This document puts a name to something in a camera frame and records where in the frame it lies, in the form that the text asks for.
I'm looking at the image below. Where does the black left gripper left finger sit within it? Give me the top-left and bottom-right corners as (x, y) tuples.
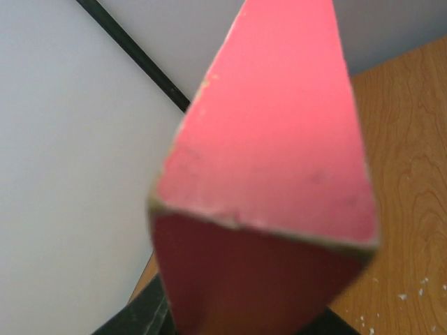
(92, 274), (175, 335)

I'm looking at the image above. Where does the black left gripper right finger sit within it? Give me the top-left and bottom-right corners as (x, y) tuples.
(307, 308), (360, 335)

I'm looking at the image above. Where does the pink wooden picture frame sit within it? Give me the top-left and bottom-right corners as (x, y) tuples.
(148, 1), (380, 334)

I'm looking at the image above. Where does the black aluminium enclosure frame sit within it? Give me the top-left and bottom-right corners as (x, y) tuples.
(76, 0), (191, 113)

